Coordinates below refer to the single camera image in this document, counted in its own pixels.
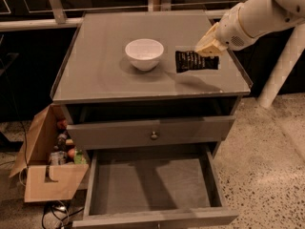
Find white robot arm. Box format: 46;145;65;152
195;0;305;109

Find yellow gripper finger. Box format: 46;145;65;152
195;22;219;51
195;39;228;57

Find red round item in box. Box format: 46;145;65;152
56;119;68;130

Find silver can in box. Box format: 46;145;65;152
50;151;68;165

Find green packet in box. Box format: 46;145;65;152
73;150;87;164

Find grey top drawer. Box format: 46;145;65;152
68;115;235;150

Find black floor cables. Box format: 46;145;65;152
41;200;85;229

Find red apple in box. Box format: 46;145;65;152
67;148;75;159

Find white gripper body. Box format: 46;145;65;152
216;3;255;51

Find grey drawer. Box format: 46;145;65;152
68;115;235;150
72;144;238;229

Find black rxbar chocolate wrapper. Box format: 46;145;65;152
175;51;219;73

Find round metal drawer knob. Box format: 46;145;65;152
150;132;159;140

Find white ceramic bowl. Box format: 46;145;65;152
125;38;164;72

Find dark bottle in box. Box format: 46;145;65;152
56;134;68;151

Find grey middle drawer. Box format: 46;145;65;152
72;144;238;229

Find metal window rail frame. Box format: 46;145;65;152
0;0;268;32

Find open cardboard box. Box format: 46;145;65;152
10;105;89;202

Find grey drawer cabinet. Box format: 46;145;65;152
50;10;254;229

